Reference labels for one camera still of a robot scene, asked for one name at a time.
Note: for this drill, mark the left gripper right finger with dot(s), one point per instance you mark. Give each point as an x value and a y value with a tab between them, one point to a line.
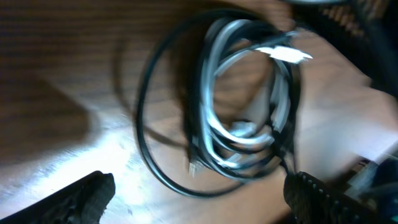
313	202

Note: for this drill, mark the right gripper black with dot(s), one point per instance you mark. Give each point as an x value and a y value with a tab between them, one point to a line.
365	32

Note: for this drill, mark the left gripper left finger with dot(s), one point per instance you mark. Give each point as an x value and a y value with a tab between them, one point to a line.
81	202

